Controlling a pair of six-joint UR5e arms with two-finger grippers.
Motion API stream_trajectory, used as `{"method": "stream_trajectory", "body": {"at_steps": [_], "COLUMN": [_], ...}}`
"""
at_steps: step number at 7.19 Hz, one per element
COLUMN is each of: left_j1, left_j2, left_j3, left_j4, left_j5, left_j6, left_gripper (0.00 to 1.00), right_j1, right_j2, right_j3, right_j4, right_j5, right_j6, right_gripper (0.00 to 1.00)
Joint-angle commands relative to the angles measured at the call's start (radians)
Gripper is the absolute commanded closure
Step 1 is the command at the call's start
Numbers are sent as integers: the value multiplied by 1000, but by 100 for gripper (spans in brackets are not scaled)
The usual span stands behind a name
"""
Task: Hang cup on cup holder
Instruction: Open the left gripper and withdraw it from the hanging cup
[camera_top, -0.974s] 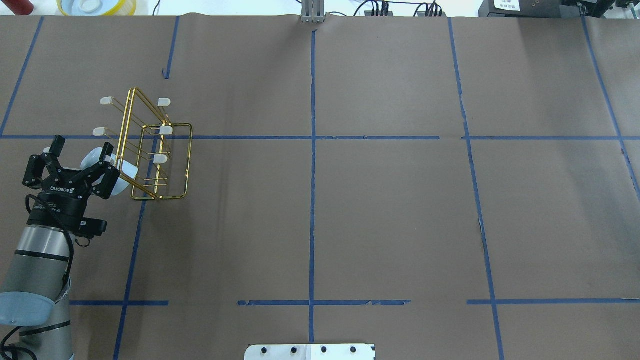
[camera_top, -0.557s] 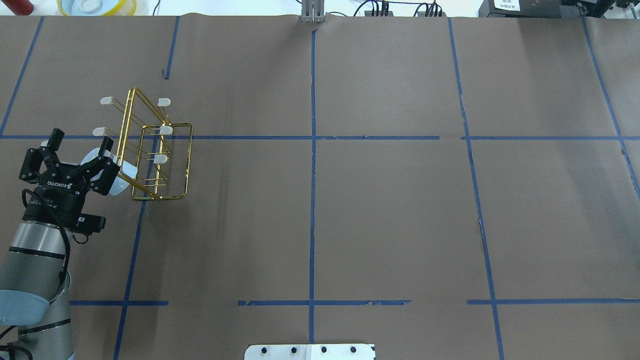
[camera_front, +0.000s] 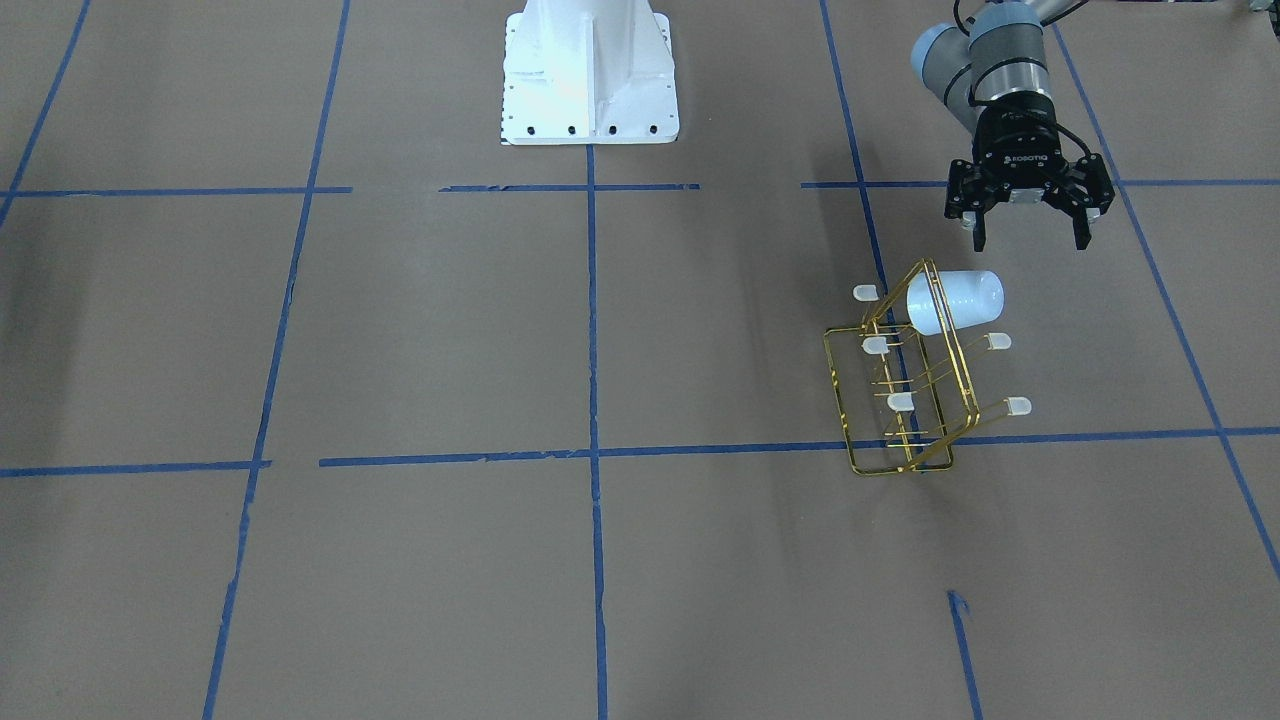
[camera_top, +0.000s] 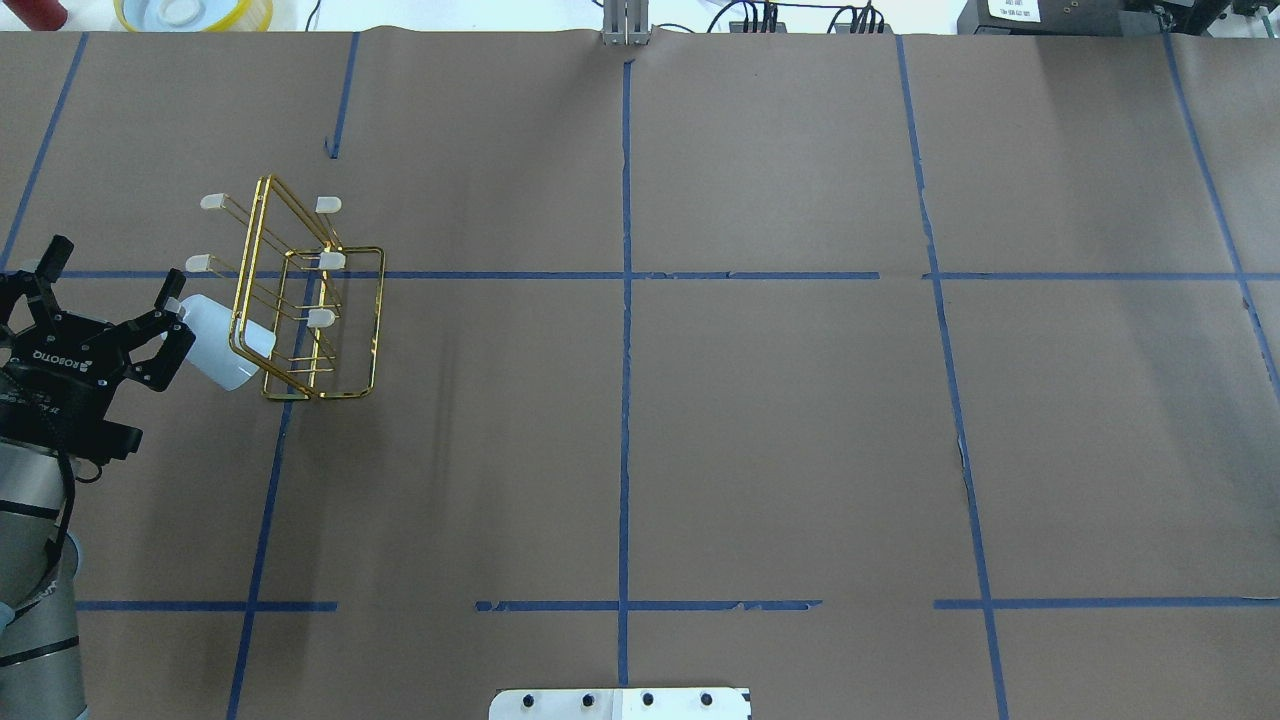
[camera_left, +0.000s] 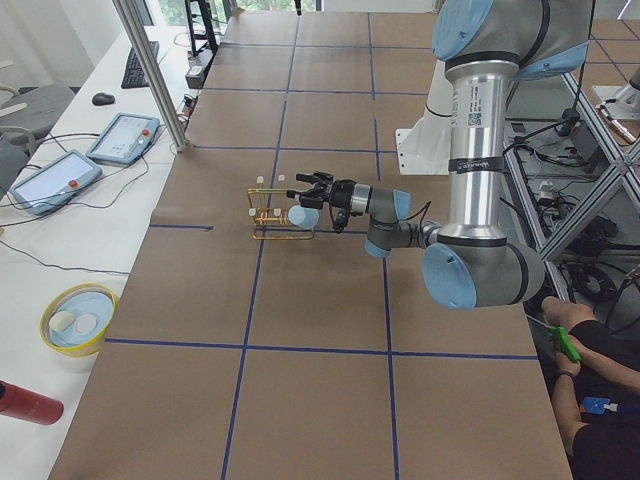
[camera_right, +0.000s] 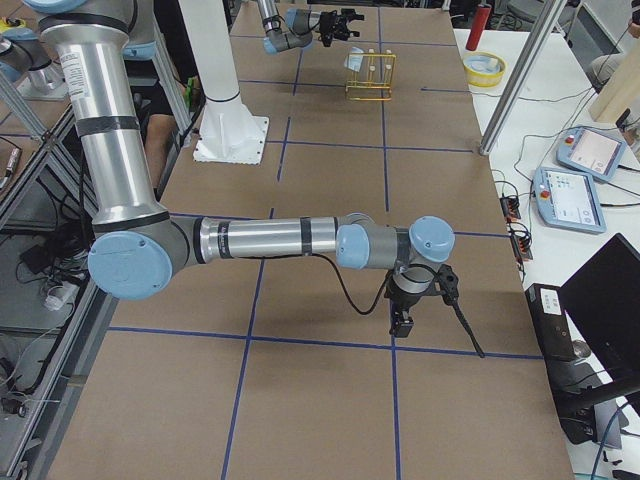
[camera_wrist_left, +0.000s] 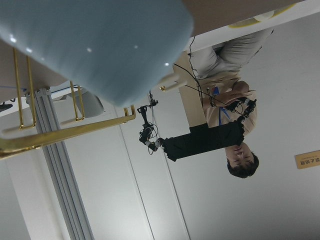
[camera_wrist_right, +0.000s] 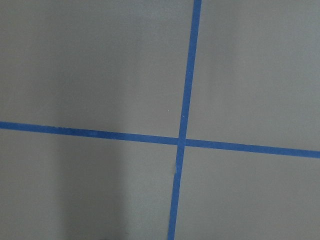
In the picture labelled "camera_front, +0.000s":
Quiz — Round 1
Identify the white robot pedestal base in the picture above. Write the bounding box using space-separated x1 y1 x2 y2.
499 1 681 146

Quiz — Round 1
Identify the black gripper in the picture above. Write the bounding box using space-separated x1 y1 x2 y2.
943 92 1116 252

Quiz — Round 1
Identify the gold wire cup holder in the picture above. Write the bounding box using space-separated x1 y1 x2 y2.
822 258 1034 477

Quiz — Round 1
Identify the light blue plastic cup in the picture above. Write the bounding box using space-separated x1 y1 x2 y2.
908 270 1005 336

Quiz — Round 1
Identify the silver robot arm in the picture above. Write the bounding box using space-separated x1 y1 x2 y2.
911 1 1115 252

